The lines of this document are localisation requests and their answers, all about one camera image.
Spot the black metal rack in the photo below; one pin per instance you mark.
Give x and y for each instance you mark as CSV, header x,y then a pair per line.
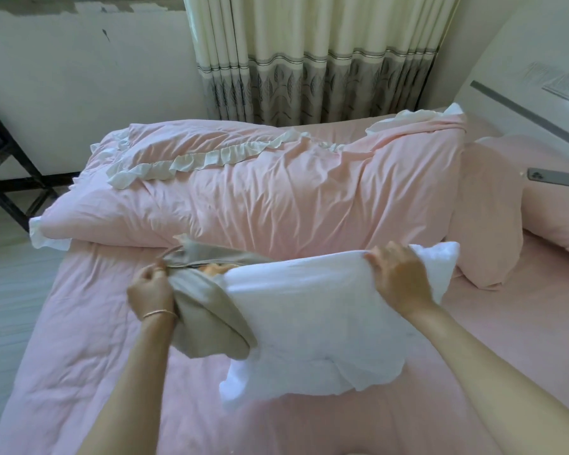
x,y
19,156

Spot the pink bed sheet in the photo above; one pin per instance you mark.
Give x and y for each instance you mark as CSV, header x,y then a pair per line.
x,y
76,336

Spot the grey-green cushion cover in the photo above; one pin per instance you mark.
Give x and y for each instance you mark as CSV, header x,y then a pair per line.
x,y
208,317

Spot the person's right hand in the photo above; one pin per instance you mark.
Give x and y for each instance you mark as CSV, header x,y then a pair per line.
x,y
403,279

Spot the person's left forearm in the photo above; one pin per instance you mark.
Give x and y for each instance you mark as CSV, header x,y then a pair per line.
x,y
133,388

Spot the cream and grey patterned curtain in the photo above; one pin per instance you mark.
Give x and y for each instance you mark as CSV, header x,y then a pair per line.
x,y
322,52

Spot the white headboard with grey stripe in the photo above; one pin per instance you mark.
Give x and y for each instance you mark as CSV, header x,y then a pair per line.
x,y
517,42

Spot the grey smartphone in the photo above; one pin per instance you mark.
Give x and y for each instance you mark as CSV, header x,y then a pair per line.
x,y
552,178

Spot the pink pillow with white ruffle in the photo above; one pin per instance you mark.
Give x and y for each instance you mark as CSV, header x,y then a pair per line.
x,y
555,217

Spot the person's right forearm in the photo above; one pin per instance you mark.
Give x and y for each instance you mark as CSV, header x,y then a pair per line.
x,y
493,388

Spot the white cushion insert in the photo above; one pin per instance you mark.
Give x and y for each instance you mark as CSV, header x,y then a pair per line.
x,y
313,326

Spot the person's left hand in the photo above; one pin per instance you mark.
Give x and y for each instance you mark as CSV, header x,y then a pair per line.
x,y
151,293

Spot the pink duvet with white ruffle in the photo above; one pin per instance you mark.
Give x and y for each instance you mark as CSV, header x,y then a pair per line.
x,y
289,198

